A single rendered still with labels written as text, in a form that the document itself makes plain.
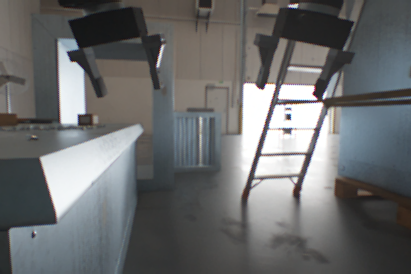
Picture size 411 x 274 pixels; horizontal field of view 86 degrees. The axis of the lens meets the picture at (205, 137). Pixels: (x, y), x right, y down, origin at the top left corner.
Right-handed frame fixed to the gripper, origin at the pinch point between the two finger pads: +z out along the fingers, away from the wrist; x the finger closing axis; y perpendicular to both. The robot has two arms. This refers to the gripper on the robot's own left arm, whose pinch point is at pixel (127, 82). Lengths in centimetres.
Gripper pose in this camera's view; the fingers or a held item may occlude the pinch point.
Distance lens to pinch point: 51.4
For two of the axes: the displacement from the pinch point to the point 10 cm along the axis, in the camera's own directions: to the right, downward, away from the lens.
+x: -9.8, 0.9, 1.8
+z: 1.7, 8.8, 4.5
